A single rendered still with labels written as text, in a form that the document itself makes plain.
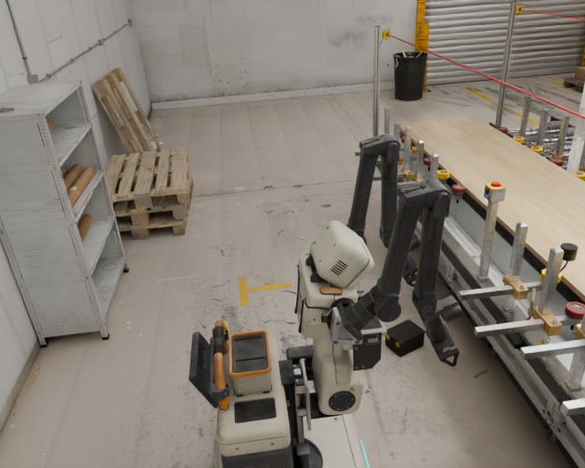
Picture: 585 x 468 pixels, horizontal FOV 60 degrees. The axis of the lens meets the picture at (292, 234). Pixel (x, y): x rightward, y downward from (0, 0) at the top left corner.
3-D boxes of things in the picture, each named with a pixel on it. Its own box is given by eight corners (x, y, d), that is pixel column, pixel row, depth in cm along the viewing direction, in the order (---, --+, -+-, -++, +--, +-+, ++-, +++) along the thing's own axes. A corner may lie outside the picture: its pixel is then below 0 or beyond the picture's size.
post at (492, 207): (480, 281, 259) (491, 201, 238) (475, 277, 263) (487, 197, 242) (488, 280, 260) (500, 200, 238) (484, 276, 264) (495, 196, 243)
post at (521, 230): (505, 316, 238) (521, 225, 215) (501, 312, 241) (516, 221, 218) (512, 315, 238) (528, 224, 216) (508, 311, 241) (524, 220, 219)
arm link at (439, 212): (420, 179, 147) (435, 195, 138) (439, 178, 148) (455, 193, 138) (409, 302, 168) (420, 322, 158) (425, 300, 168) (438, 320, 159)
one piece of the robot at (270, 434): (234, 550, 201) (204, 395, 161) (232, 436, 249) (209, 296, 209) (318, 537, 203) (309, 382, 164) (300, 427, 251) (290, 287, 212)
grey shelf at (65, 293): (41, 347, 343) (-46, 121, 270) (74, 276, 422) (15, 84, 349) (109, 339, 347) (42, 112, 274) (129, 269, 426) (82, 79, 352)
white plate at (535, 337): (543, 361, 208) (548, 342, 203) (512, 321, 230) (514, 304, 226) (545, 360, 208) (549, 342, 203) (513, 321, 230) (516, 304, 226)
